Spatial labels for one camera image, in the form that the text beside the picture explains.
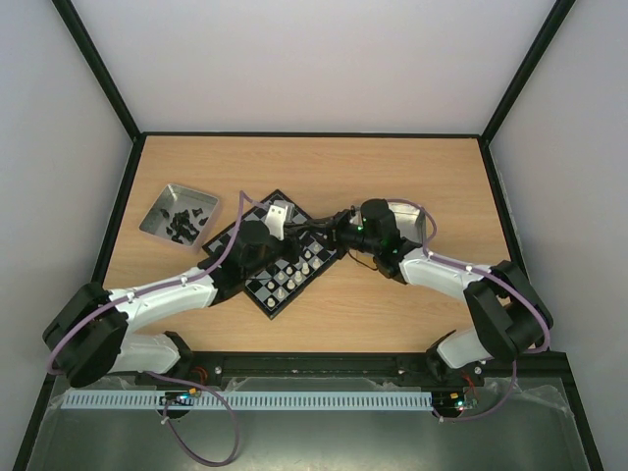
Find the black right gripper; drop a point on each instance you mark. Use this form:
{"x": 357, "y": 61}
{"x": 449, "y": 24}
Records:
{"x": 338, "y": 231}

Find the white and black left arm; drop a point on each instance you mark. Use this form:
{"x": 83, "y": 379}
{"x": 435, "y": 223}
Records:
{"x": 98, "y": 332}

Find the black and white chessboard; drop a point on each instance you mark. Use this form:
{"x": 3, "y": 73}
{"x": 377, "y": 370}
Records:
{"x": 284, "y": 279}

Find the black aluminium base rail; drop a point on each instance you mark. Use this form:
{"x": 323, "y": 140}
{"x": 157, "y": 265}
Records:
{"x": 415, "y": 369}

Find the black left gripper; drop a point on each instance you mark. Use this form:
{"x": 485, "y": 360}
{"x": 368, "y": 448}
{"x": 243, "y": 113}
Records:
{"x": 292, "y": 233}

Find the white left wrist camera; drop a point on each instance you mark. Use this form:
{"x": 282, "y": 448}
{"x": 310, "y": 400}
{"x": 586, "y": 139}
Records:
{"x": 279, "y": 214}

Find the pile of black chess pieces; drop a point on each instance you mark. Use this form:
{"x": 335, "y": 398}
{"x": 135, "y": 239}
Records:
{"x": 184, "y": 226}

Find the gold-rimmed metal tin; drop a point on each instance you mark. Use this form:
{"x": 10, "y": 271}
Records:
{"x": 410, "y": 220}

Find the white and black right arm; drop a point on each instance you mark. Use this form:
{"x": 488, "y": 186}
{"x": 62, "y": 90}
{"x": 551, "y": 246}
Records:
{"x": 508, "y": 317}

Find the silver metal tin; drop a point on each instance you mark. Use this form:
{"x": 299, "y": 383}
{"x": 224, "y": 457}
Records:
{"x": 174, "y": 198}

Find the light blue slotted cable duct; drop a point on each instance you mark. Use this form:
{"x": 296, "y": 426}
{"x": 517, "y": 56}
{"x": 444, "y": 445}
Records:
{"x": 250, "y": 401}

